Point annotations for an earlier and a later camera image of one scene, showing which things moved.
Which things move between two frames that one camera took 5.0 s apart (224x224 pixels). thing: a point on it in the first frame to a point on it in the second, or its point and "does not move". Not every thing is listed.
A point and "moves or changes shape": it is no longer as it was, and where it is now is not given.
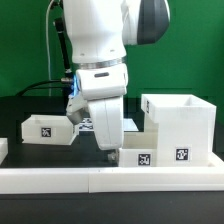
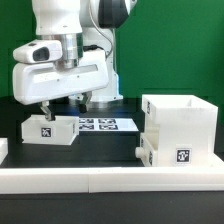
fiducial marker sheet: [87, 124] does not move
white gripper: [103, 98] to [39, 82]
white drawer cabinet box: [186, 133] does not move
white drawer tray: [48, 129] does not move
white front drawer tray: [139, 149] moves or changes shape
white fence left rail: [3, 149] does not move
